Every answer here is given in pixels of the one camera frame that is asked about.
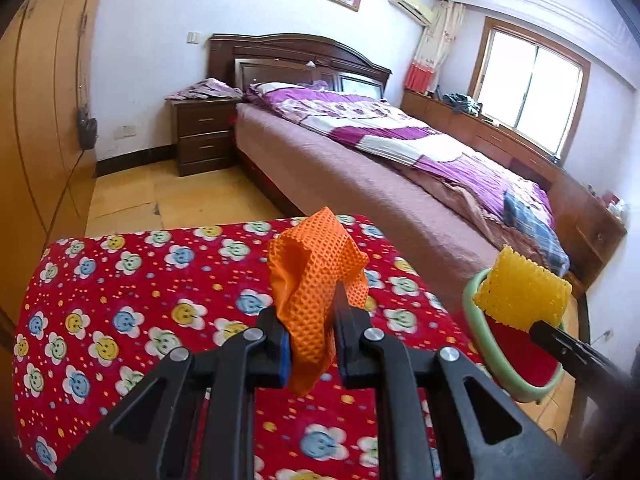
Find dark wooden nightstand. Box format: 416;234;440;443
167;97;241;177

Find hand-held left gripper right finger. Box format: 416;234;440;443
332;282;581;480

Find orange foam net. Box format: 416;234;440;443
267;206;371;397

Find purple pillow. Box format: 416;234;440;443
245;81;341;111

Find white air conditioner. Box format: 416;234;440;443
389;0;435;27

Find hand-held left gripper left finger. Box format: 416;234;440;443
55;305;291;480

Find red bin with green rim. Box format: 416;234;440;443
461;266;576;403

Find dark wooden bed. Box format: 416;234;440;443
207;33;571;281

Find black hanging bag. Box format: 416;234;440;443
76;107;98;150

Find red smiley flower tablecloth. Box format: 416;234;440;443
12;214;501;480

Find purple patterned quilt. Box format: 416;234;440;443
272;95;556;231

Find blue plaid cloth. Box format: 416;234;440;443
502;190;571;277

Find wooden framed window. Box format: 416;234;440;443
467;16;591;158

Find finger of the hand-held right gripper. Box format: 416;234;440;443
529;321;621;386

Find yellow foam net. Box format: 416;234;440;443
472;245;572;331

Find low wooden cabinet row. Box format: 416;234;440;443
400;89;628;286

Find pink clothes pile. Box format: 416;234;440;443
167;78;244;102

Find light wooden wardrobe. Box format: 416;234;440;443
0;0;116;321

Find white and red curtain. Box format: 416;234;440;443
404;0;467;95

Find dark green clothes pile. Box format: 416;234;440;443
442;92;483;117

